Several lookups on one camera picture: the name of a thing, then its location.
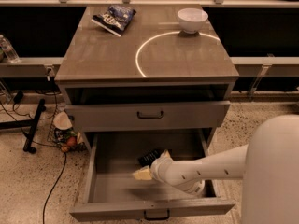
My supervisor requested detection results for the white bowl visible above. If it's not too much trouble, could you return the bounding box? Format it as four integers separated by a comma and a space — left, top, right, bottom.
178, 8, 208, 34

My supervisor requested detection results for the black middle drawer handle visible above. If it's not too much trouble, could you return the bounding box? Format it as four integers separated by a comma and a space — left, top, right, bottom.
143, 209, 170, 221

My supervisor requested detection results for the open middle drawer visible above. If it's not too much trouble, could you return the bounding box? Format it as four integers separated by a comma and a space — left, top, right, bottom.
70, 129, 235, 222

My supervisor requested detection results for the black stand leg left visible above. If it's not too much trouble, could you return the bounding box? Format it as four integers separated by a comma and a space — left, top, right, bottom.
0, 99, 46, 154

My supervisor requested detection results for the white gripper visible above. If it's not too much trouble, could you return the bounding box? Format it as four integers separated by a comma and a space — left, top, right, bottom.
133, 149, 174, 183

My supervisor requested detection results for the black top drawer handle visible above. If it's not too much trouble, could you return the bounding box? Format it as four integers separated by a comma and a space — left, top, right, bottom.
136, 111, 164, 119

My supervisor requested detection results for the black floor cable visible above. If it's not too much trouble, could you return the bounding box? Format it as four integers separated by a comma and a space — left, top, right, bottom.
0, 91, 68, 224

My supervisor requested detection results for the blue chip bag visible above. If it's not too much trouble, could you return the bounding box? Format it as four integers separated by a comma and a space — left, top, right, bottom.
92, 5, 136, 37

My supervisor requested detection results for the grey drawer cabinet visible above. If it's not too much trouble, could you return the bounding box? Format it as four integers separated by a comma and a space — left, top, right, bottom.
54, 4, 240, 154

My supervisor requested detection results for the clear water bottle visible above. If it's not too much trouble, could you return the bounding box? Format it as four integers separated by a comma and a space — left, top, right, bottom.
0, 35, 21, 63

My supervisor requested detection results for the grey top drawer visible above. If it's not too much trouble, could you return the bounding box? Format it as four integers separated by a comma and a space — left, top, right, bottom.
66, 101, 230, 133

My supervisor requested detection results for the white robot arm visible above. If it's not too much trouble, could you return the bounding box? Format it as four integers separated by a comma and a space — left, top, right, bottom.
133, 115, 299, 224

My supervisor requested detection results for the dark rxbar blueberry bar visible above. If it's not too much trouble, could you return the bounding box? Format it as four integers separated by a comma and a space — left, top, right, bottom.
138, 149, 162, 167

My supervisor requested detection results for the black drawer handle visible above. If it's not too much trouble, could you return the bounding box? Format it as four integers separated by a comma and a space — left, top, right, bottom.
136, 111, 164, 119
143, 209, 170, 221

